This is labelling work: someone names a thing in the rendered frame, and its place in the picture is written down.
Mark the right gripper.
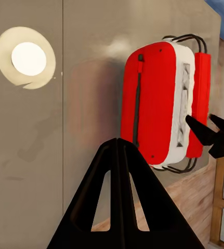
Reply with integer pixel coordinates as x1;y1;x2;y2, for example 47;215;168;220
185;114;224;159

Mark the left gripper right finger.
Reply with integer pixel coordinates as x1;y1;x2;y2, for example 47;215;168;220
117;138;205;249

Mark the radio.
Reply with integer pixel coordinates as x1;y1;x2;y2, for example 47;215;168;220
120;34;212;174

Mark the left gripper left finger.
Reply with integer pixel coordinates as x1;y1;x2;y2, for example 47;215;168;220
47;138;125;249

